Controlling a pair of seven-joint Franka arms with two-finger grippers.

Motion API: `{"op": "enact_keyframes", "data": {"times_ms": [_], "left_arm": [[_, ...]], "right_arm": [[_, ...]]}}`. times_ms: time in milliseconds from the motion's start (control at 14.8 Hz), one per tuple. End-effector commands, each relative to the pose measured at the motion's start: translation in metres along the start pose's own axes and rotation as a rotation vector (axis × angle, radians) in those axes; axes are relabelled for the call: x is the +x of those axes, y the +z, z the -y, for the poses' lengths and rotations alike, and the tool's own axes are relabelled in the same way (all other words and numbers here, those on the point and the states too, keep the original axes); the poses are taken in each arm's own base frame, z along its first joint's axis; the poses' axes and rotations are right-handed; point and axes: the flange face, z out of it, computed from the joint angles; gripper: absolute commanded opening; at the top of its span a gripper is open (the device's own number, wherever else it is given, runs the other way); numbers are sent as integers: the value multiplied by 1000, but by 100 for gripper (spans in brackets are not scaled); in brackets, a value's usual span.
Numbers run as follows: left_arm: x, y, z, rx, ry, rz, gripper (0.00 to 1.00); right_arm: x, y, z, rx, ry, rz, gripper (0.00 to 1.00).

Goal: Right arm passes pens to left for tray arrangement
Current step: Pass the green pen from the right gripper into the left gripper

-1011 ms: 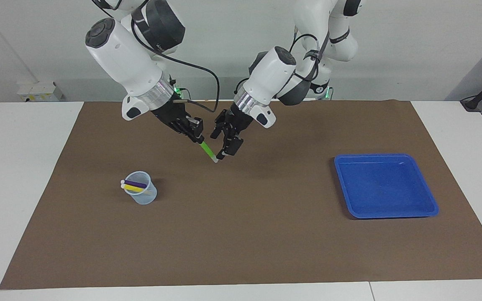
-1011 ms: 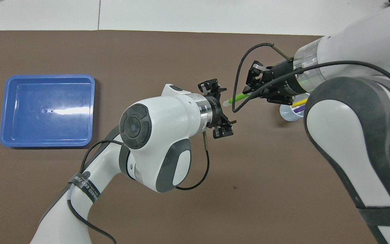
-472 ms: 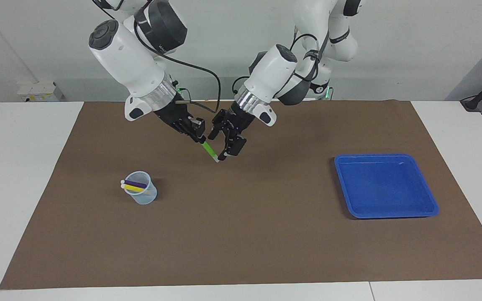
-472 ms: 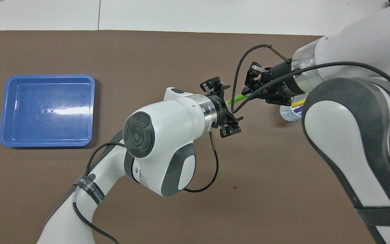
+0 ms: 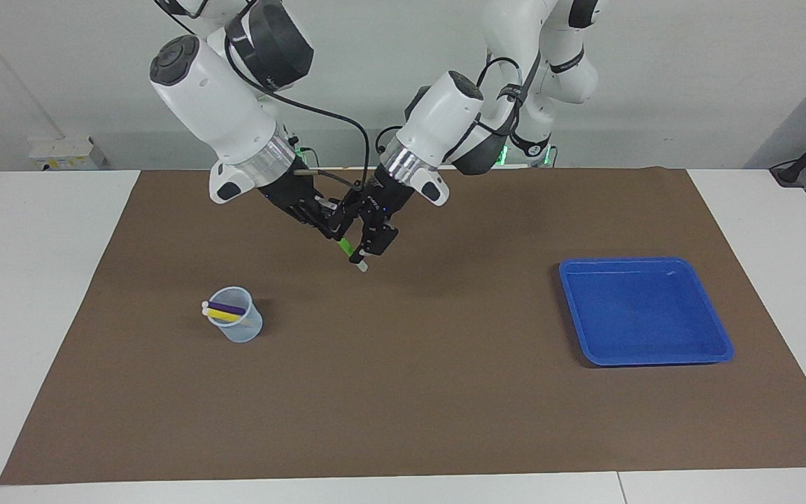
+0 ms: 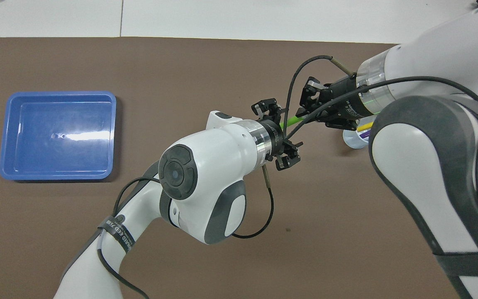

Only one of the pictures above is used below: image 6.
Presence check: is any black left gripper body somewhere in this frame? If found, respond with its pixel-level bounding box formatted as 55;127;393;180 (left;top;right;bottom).
266;120;285;160

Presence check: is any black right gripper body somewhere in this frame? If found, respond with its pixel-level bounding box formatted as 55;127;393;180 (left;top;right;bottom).
324;77;366;130

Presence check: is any green pen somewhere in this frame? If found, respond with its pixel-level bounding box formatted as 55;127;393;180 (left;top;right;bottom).
280;115;306;127

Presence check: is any blue plastic tray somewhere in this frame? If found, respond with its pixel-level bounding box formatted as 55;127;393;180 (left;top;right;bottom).
0;91;117;181

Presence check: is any clear plastic cup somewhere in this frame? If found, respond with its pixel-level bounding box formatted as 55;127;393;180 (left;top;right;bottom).
343;118;374;149

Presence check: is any brown table mat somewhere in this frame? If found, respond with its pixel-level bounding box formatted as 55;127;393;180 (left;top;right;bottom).
0;37;472;299

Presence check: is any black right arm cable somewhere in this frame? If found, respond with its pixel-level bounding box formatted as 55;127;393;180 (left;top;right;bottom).
285;55;478;140

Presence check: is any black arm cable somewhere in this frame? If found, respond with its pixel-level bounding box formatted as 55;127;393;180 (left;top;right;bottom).
285;55;478;140
97;164;275;299

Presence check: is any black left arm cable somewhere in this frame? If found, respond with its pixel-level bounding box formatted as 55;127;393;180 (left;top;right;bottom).
97;164;275;299

